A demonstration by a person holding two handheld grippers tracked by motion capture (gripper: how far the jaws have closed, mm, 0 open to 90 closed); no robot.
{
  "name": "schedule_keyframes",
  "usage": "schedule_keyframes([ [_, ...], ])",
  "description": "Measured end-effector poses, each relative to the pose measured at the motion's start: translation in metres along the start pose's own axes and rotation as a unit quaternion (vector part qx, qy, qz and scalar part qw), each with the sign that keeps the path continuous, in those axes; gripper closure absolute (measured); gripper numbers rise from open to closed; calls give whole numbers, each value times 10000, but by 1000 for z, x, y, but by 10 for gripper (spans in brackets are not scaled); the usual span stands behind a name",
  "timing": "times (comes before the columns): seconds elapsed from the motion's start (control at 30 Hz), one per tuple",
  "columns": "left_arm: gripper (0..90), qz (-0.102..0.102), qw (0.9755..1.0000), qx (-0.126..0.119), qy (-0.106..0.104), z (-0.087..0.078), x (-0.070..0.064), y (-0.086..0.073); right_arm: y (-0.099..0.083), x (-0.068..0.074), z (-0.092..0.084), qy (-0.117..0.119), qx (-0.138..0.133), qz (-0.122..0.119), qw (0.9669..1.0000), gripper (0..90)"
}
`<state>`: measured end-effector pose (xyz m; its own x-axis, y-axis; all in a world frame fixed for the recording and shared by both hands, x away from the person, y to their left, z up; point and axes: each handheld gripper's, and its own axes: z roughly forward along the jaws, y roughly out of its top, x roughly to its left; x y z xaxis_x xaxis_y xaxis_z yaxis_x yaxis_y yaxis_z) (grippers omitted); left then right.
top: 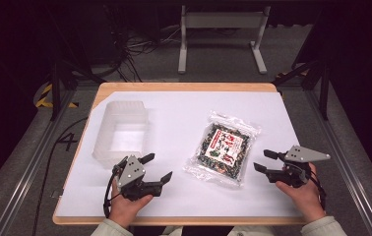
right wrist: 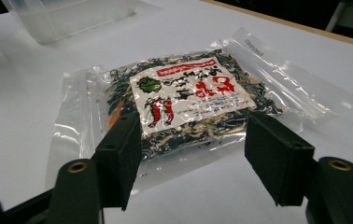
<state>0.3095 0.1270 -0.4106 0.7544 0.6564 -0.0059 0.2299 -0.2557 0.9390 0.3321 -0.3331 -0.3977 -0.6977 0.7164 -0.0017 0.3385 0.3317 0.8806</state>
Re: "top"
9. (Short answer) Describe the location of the person's torso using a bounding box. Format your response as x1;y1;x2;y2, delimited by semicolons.
158;225;255;236

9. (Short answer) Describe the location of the grey metal stand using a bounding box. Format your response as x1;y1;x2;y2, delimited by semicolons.
177;4;272;75

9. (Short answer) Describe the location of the clear plastic container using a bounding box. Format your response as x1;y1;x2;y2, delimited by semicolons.
92;99;150;170

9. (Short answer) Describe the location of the clear snack packet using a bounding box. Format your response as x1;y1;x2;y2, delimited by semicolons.
182;110;262;188

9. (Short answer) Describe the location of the bundle of black cables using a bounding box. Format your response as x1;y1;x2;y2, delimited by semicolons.
103;4;183;84

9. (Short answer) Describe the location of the yellow black hazard tape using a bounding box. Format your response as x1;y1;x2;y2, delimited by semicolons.
34;83;79;109

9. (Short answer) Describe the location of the person's right hand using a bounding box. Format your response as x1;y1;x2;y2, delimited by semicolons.
275;162;327;224

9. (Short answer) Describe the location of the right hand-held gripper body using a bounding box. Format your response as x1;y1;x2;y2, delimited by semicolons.
266;145;332;189

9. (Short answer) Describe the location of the person's left hand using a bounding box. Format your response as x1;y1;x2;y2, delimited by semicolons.
107;188;155;229

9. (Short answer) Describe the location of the black floor cable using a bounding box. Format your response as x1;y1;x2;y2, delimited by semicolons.
31;116;90;236

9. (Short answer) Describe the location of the aluminium rail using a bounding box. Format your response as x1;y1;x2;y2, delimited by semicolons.
0;88;78;236
304;88;372;236

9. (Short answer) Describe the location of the black tripod stand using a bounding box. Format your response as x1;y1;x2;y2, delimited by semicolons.
272;57;332;121
49;52;107;122

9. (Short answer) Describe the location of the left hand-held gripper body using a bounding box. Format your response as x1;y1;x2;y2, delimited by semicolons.
112;154;162;202

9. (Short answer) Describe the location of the right hand-held gripper cable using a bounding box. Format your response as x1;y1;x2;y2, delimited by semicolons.
307;168;328;211

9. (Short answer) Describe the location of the left hand-held gripper cable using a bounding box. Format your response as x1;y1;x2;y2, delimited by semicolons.
102;168;123;219

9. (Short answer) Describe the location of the hand-held gripper cable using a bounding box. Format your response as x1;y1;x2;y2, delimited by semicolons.
307;168;328;211
102;168;123;219

